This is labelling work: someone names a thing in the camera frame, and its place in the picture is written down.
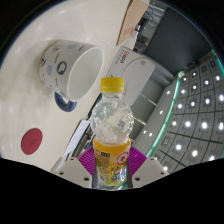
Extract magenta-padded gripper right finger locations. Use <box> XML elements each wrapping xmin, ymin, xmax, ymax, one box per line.
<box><xmin>125</xmin><ymin>146</ymin><xmax>169</xmax><ymax>188</ymax></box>

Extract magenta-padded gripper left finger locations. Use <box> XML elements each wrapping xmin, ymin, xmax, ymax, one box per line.
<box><xmin>54</xmin><ymin>146</ymin><xmax>98</xmax><ymax>188</ymax></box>

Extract yellow-capped orange-label drink bottle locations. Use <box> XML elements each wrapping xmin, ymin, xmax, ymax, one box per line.
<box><xmin>89</xmin><ymin>77</ymin><xmax>135</xmax><ymax>187</ymax></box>

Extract flat round red coaster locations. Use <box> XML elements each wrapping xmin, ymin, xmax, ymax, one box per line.
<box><xmin>20</xmin><ymin>128</ymin><xmax>44</xmax><ymax>156</ymax></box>

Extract group of ceiling lights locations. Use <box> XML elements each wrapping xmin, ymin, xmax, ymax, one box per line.
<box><xmin>159</xmin><ymin>58</ymin><xmax>224</xmax><ymax>169</ymax></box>

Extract white paper ream box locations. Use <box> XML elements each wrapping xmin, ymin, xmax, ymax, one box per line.
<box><xmin>105</xmin><ymin>45</ymin><xmax>157</xmax><ymax>107</ymax></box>

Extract flat brown cardboard envelope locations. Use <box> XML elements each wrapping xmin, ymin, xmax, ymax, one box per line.
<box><xmin>115</xmin><ymin>0</ymin><xmax>149</xmax><ymax>47</ymax></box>

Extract white mug with blue handle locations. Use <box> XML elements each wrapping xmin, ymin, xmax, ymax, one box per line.
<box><xmin>38</xmin><ymin>39</ymin><xmax>105</xmax><ymax>113</ymax></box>

